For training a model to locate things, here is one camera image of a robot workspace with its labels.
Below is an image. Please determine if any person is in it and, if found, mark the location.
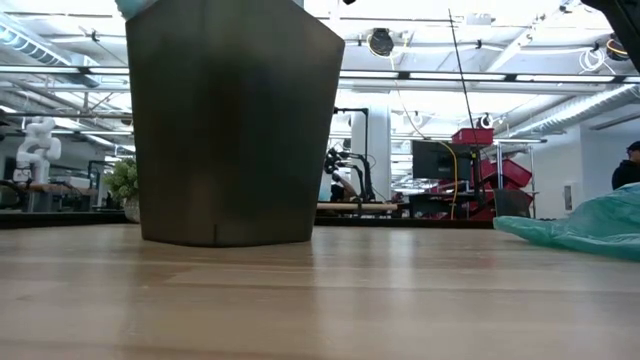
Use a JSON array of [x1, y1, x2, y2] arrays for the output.
[[610, 140, 640, 192]]

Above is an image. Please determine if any dark grey trash bin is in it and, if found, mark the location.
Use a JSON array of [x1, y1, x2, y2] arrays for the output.
[[124, 0, 347, 249]]

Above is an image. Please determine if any teal trash bag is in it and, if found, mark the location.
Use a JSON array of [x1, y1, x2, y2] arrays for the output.
[[493, 182, 640, 262]]

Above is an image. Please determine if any white pillar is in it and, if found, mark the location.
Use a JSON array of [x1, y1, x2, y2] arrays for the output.
[[349, 103, 393, 202]]

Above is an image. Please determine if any silver ventilation duct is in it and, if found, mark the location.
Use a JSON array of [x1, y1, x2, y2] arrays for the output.
[[503, 83, 640, 142]]

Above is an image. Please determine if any red storage bin rack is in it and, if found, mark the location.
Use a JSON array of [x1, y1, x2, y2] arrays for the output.
[[472, 157, 534, 223]]

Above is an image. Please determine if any white cable coil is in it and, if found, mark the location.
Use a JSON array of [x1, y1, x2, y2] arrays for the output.
[[578, 47, 607, 75]]

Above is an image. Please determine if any yellow hanging cable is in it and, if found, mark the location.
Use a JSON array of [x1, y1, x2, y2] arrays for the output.
[[438, 141, 460, 221]]

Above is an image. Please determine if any long ceiling light bar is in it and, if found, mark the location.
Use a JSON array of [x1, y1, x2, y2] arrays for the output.
[[0, 65, 640, 85]]

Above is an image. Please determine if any white robot figure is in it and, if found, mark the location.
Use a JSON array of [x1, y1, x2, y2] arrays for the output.
[[13, 116, 64, 185]]

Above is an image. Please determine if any black monitor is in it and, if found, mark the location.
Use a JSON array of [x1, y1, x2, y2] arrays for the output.
[[411, 139, 474, 183]]

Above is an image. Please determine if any thin black hanging cable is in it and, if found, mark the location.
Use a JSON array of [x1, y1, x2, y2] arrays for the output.
[[447, 7, 481, 149]]

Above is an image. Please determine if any light blue trash bag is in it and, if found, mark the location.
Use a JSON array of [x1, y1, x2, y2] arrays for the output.
[[113, 0, 157, 21]]

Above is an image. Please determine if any green artificial potted plant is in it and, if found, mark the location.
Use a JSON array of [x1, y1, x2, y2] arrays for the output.
[[103, 157, 142, 225]]

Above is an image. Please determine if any wooden workbench top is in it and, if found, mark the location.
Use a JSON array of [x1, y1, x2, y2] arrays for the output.
[[27, 182, 99, 197], [316, 201, 400, 212]]

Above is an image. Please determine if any red box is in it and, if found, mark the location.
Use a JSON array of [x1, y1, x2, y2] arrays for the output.
[[451, 127, 496, 147]]

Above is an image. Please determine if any black aluminium cross rail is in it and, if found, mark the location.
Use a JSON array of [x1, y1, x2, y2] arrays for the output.
[[0, 211, 496, 231]]

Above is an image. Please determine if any black ceiling cable reel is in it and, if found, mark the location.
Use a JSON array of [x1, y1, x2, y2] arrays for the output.
[[605, 37, 632, 63], [366, 27, 397, 60]]

